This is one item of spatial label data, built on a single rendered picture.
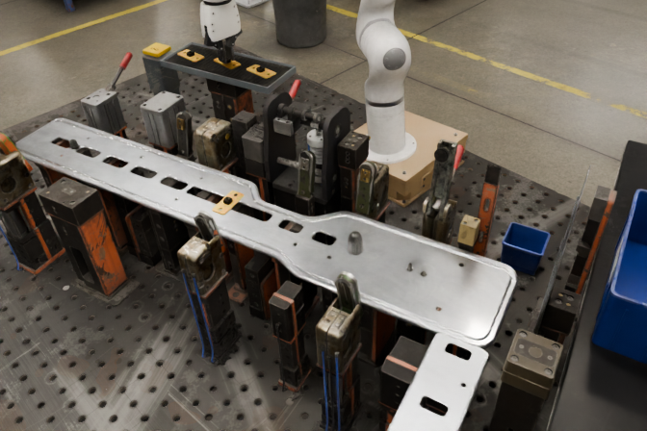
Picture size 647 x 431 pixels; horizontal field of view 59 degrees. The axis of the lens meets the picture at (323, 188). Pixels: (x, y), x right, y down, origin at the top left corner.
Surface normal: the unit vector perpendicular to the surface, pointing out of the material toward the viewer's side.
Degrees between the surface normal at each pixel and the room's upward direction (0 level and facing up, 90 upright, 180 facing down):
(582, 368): 0
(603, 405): 0
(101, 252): 90
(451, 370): 0
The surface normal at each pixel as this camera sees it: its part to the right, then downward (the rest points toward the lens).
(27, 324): -0.04, -0.78
